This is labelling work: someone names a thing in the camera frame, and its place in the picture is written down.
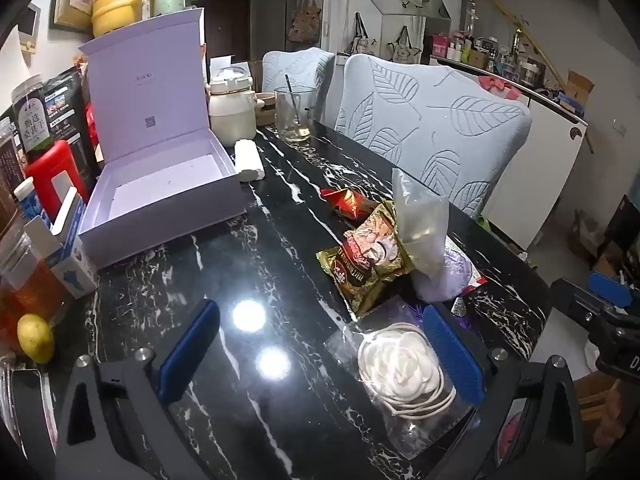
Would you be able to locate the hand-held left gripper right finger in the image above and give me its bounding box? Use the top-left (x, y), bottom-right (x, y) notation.
top-left (422, 304), bottom-right (587, 480)

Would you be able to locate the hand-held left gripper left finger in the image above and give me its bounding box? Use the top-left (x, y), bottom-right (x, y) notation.
top-left (52, 299), bottom-right (223, 480)

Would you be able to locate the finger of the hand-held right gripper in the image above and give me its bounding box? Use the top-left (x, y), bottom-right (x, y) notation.
top-left (589, 271), bottom-right (640, 309)
top-left (550, 279), bottom-right (609, 334)

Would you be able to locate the red white striped sachet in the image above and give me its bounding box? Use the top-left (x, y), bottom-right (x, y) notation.
top-left (460, 275), bottom-right (493, 296)

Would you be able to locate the lavender drawstring pouch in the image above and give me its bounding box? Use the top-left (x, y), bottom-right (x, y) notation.
top-left (412, 245), bottom-right (476, 303)

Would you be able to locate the gold brown coffee sachet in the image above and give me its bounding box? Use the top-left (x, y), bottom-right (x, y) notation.
top-left (345, 200), bottom-right (416, 281)
top-left (316, 240), bottom-right (401, 318)

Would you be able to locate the clear zip bag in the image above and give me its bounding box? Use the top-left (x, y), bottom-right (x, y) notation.
top-left (391, 167), bottom-right (451, 281)

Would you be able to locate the lavender gift box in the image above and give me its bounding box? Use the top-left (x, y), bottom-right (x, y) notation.
top-left (77, 7), bottom-right (248, 268)

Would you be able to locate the red snack packet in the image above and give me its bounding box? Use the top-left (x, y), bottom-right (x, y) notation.
top-left (320, 186), bottom-right (378, 221)

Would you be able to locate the blue white carton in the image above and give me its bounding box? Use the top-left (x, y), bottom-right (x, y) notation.
top-left (22, 185), bottom-right (101, 301)

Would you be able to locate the white cabinet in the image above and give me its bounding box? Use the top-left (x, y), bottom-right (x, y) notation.
top-left (430, 55), bottom-right (590, 251)

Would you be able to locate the lemon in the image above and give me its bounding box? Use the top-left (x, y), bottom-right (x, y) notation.
top-left (16, 312), bottom-right (56, 365)

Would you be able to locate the amber glass jar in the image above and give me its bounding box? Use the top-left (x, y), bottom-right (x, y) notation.
top-left (0, 232), bottom-right (66, 321)

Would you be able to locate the white rolled towel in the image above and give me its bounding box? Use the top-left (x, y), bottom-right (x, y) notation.
top-left (234, 139), bottom-right (266, 182)

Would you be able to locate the cardboard box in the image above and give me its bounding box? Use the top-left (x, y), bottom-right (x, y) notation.
top-left (557, 71), bottom-right (596, 116)

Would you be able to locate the white blue bottle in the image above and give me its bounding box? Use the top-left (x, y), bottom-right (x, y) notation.
top-left (14, 177), bottom-right (51, 231)

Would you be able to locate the red plastic container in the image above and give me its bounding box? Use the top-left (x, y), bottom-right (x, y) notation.
top-left (24, 140), bottom-right (91, 226)

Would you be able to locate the red cloth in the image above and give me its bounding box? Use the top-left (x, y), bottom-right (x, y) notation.
top-left (477, 76), bottom-right (521, 101)

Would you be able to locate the large leaf pattern chair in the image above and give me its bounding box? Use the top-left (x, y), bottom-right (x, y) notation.
top-left (335, 53), bottom-right (532, 218)

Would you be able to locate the white ceramic pot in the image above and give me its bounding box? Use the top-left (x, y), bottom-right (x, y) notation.
top-left (206, 64), bottom-right (258, 147)

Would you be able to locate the brown jar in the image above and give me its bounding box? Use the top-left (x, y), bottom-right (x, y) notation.
top-left (0, 117), bottom-right (26, 231)

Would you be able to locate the glass cup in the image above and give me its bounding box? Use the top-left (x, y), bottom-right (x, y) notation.
top-left (273, 86), bottom-right (318, 142)

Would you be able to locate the row of bottles and jars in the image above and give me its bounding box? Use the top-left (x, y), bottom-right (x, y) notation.
top-left (447, 0), bottom-right (551, 91)

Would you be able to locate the black snack bag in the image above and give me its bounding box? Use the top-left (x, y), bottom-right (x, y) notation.
top-left (42, 67), bottom-right (98, 181)

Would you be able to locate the bamboo pole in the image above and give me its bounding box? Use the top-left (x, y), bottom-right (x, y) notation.
top-left (460, 0), bottom-right (596, 153)

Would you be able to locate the metal spoon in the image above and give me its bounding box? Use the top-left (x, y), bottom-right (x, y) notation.
top-left (285, 74), bottom-right (308, 136)

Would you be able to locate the dark label jar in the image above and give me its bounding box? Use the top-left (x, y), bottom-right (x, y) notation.
top-left (10, 75), bottom-right (53, 161)

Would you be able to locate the small leaf pattern chair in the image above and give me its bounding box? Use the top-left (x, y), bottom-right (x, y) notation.
top-left (261, 47), bottom-right (336, 123)

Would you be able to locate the white tote bag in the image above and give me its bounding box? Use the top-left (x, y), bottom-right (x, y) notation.
top-left (390, 25), bottom-right (416, 63)
top-left (350, 12), bottom-right (373, 56)

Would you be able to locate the dark wooden door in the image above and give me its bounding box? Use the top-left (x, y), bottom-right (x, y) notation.
top-left (202, 0), bottom-right (251, 61)

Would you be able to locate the yellow enamel pot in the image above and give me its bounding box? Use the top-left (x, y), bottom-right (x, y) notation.
top-left (90, 0), bottom-right (166, 38)

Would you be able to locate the brown tote bag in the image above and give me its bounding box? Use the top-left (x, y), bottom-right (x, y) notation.
top-left (286, 0), bottom-right (322, 45)

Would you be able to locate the wall intercom panel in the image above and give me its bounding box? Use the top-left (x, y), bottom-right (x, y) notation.
top-left (20, 2), bottom-right (42, 53)

